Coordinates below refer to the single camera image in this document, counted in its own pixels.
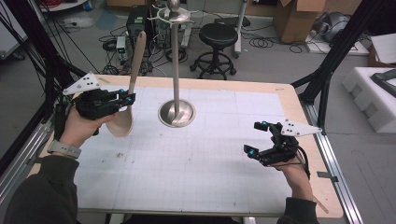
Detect white foam board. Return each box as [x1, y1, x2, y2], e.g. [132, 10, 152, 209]
[370, 33, 396, 65]

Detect white panel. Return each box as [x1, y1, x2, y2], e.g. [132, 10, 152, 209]
[0, 0, 29, 61]

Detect black computer tower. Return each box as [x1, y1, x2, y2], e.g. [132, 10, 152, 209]
[125, 5, 151, 43]

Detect grey wrist watch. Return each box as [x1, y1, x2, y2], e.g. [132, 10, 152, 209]
[47, 139, 83, 160]

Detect small grey power supply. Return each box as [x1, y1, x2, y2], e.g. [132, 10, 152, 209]
[115, 35, 128, 54]

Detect white metal post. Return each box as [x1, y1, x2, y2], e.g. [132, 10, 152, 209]
[233, 0, 249, 60]

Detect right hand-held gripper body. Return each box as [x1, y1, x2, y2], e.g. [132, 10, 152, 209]
[257, 119, 323, 168]

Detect person's right hand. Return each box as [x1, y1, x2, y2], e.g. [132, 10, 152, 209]
[271, 161, 315, 203]

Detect tan tape strip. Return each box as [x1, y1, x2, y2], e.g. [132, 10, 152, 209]
[312, 195, 330, 215]

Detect grey rounded appliance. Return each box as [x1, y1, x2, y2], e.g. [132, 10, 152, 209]
[313, 11, 352, 44]

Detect person's left hand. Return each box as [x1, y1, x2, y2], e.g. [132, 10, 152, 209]
[58, 106, 120, 149]

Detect large white foam block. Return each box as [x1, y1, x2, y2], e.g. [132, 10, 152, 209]
[341, 66, 396, 134]

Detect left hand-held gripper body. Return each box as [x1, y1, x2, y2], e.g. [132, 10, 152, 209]
[53, 71, 126, 142]

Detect tangle of floor cables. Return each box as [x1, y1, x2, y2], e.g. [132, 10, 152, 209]
[98, 27, 190, 77]

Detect coiled black floor cable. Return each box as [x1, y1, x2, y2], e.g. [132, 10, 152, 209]
[247, 32, 276, 49]

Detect aluminium rail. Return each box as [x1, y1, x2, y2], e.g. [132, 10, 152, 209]
[0, 119, 54, 203]
[300, 100, 364, 224]

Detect black round stool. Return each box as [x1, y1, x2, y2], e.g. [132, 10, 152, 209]
[189, 22, 239, 81]

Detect cardboard box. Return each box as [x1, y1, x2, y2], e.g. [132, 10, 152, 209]
[272, 0, 327, 45]

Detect black curved part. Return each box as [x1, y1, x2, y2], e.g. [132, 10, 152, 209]
[369, 68, 396, 98]

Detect black metal frame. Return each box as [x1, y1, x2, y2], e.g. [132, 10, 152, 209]
[0, 0, 89, 176]
[290, 0, 388, 135]

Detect flat black device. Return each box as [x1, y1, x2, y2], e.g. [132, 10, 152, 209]
[214, 15, 252, 29]

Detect black tape piece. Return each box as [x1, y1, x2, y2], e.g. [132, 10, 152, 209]
[317, 171, 339, 184]

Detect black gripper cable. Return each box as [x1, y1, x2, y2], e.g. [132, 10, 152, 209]
[294, 145, 312, 180]

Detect white gridded mat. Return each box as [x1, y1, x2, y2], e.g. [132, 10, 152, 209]
[73, 84, 301, 215]

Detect metal utensil stand rack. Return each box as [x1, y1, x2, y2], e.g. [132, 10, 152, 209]
[147, 0, 200, 129]

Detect beige wooden spoon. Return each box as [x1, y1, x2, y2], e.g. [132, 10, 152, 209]
[105, 30, 148, 139]

